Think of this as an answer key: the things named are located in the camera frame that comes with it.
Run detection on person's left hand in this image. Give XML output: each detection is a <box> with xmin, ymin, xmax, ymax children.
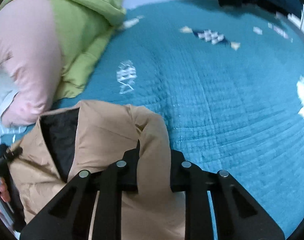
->
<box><xmin>0</xmin><ymin>177</ymin><xmax>11</xmax><ymax>203</ymax></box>

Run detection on tan button-up jacket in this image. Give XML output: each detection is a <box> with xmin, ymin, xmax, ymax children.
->
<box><xmin>9</xmin><ymin>100</ymin><xmax>185</xmax><ymax>239</ymax></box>

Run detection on blue striped pillow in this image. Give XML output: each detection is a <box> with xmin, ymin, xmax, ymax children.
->
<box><xmin>0</xmin><ymin>124</ymin><xmax>27</xmax><ymax>141</ymax></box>

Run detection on green folded duvet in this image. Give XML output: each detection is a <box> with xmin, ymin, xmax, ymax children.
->
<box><xmin>0</xmin><ymin>0</ymin><xmax>126</xmax><ymax>100</ymax></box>

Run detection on pink folded duvet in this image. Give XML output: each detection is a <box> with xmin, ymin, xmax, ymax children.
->
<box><xmin>0</xmin><ymin>0</ymin><xmax>63</xmax><ymax>127</ymax></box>

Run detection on teal quilted bed cover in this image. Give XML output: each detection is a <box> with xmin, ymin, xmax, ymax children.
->
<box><xmin>51</xmin><ymin>0</ymin><xmax>304</xmax><ymax>239</ymax></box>

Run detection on white pillow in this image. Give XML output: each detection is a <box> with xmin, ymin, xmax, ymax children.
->
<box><xmin>0</xmin><ymin>72</ymin><xmax>18</xmax><ymax>120</ymax></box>

